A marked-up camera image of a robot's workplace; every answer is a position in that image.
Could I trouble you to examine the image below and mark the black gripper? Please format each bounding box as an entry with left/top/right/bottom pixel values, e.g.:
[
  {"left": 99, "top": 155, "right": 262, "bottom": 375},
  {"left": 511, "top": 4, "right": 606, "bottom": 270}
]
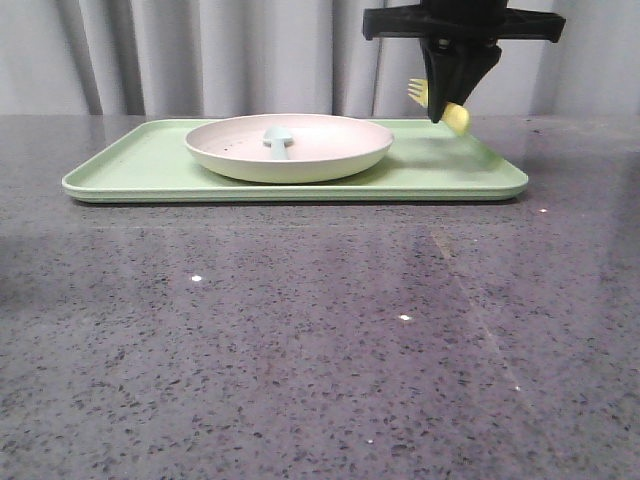
[{"left": 362, "top": 1, "right": 566, "bottom": 124}]

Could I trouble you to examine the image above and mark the yellow plastic fork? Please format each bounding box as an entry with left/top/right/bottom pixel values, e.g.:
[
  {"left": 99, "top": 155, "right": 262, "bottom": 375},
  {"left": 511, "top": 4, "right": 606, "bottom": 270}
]
[{"left": 407, "top": 78, "right": 471, "bottom": 135}]

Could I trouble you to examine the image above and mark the cream round plate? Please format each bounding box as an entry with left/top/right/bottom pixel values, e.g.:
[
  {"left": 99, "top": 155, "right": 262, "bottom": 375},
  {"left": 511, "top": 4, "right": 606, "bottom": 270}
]
[{"left": 185, "top": 114, "right": 394, "bottom": 184}]

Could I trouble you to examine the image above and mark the light blue plastic spoon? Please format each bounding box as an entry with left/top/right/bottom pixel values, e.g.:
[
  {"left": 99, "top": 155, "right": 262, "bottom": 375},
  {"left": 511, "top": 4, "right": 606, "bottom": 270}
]
[{"left": 263, "top": 126, "right": 293, "bottom": 160}]

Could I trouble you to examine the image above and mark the light green plastic tray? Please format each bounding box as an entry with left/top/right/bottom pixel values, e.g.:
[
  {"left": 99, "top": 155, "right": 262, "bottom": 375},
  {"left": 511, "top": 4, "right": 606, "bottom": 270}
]
[{"left": 62, "top": 119, "right": 528, "bottom": 203}]

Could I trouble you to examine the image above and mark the grey pleated curtain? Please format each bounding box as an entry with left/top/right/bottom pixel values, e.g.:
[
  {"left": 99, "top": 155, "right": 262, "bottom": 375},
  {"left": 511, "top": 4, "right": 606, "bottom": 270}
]
[{"left": 1, "top": 1, "right": 639, "bottom": 118}]

